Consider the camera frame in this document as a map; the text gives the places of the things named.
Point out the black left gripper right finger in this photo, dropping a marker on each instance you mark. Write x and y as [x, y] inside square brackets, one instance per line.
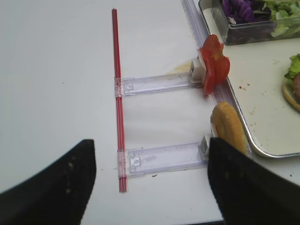
[246, 192]

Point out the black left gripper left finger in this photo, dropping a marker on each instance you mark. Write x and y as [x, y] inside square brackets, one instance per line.
[58, 195]

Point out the pink meat slice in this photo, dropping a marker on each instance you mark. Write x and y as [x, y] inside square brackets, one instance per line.
[298, 86]

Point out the red tomato slices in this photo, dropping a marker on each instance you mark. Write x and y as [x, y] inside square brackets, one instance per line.
[217, 65]

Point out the white pusher block tomato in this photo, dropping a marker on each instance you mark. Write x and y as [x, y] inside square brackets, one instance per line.
[197, 70]

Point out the green lettuce on bun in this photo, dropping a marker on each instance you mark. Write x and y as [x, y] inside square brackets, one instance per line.
[292, 76]

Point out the green lettuce in container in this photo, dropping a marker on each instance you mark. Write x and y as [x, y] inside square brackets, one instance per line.
[286, 16]

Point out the white pusher block bun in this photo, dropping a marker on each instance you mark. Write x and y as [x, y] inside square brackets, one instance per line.
[204, 146]

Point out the left red rod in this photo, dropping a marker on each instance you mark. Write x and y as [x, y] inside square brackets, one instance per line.
[123, 181]

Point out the metal serving tray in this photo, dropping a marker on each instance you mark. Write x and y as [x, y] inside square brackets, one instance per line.
[256, 75]

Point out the left bun half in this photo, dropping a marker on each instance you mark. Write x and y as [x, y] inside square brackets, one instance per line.
[229, 127]

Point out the bottom bun on tray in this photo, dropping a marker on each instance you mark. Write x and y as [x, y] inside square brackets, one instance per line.
[288, 92]

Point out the clear plastic salad container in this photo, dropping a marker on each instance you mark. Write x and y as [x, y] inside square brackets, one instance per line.
[234, 33]

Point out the purple cabbage in container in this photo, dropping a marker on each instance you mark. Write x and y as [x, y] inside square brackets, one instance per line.
[242, 11]

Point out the clear rail near bun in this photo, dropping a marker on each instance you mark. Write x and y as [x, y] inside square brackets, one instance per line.
[142, 161]

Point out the clear rail near tomato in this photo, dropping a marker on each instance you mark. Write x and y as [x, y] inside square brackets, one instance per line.
[134, 86]

